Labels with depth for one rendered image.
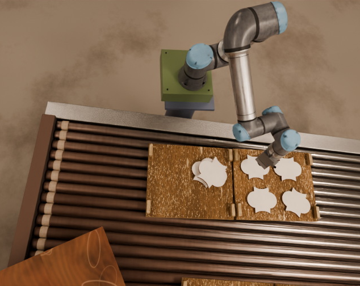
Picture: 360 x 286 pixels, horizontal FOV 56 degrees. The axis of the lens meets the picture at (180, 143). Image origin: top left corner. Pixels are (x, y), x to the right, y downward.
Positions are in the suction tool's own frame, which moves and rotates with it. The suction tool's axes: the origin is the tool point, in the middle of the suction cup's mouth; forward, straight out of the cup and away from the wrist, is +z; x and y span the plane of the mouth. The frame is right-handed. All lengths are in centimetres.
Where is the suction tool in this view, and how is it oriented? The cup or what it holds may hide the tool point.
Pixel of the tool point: (261, 162)
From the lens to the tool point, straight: 163.9
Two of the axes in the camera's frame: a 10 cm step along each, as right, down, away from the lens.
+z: -1.6, 3.5, 9.2
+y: 7.4, -5.8, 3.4
